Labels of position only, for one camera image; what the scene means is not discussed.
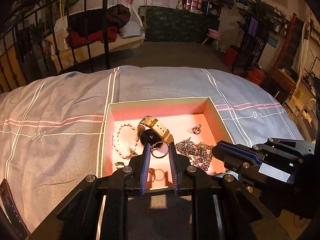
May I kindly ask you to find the dark metal chain necklace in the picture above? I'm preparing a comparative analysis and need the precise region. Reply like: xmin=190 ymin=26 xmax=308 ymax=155
xmin=175 ymin=138 xmax=215 ymax=172

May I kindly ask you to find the small gold earring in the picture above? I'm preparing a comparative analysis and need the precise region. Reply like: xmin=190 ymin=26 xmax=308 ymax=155
xmin=192 ymin=124 xmax=202 ymax=135

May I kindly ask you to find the white pearl bracelet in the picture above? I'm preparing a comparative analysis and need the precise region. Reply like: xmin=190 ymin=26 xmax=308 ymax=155
xmin=112 ymin=122 xmax=139 ymax=158

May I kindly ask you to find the thin gold bangle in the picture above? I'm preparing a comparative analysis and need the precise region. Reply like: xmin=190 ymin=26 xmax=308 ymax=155
xmin=147 ymin=168 xmax=166 ymax=183

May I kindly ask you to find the silver ring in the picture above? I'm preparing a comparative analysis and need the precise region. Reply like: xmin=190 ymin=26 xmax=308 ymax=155
xmin=150 ymin=141 xmax=170 ymax=159

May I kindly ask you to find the gold watch beige strap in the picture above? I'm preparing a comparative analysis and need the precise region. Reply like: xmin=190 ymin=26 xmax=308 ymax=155
xmin=137 ymin=115 xmax=175 ymax=149

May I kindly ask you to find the mint green jewelry box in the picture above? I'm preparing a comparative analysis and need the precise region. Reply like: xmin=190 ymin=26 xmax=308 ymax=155
xmin=99 ymin=97 xmax=233 ymax=190

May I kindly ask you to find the pink small stool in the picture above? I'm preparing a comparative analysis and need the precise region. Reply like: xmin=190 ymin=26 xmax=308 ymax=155
xmin=202 ymin=29 xmax=222 ymax=50

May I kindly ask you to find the large green plant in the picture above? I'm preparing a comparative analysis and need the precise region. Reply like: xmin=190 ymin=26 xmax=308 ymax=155
xmin=236 ymin=0 xmax=285 ymax=47

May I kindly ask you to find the green floral covered cabinet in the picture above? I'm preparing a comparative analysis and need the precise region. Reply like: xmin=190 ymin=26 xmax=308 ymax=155
xmin=138 ymin=5 xmax=218 ymax=43

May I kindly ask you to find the red clothes pile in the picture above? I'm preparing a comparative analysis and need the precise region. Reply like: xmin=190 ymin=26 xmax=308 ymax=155
xmin=66 ymin=26 xmax=118 ymax=48

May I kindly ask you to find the white hanging swing chair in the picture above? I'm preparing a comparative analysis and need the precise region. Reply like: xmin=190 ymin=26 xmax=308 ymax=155
xmin=46 ymin=4 xmax=145 ymax=72

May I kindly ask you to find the black iron bed frame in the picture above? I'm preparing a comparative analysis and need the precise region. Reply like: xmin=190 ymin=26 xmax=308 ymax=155
xmin=1 ymin=0 xmax=110 ymax=93

